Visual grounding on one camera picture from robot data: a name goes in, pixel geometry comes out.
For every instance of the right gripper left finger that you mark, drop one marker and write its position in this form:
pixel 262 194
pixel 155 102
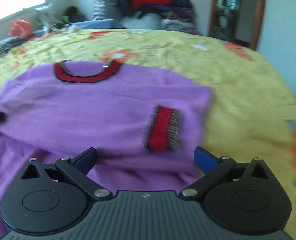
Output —
pixel 62 180

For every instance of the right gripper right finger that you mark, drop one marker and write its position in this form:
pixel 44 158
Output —
pixel 225 179

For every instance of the purple sweater red trim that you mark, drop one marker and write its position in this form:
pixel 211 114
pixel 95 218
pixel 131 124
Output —
pixel 48 118

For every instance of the dark clothes at bedside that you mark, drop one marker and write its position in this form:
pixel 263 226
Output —
pixel 9 43

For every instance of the pile of folded clothes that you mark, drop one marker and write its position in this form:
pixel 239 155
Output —
pixel 174 15

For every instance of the yellow carrot print quilt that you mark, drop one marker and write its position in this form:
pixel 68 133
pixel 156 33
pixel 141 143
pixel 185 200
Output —
pixel 252 113

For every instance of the orange plastic bag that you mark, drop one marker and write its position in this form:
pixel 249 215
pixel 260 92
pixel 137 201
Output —
pixel 21 28

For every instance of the green plastic item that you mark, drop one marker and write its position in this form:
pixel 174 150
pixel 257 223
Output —
pixel 48 17

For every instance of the blue striped bed sheet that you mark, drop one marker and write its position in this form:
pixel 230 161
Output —
pixel 93 24

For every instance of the checkered grey bag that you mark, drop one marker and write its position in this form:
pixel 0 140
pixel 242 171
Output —
pixel 106 9

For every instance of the brown wooden door frame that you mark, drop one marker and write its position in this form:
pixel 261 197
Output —
pixel 237 21

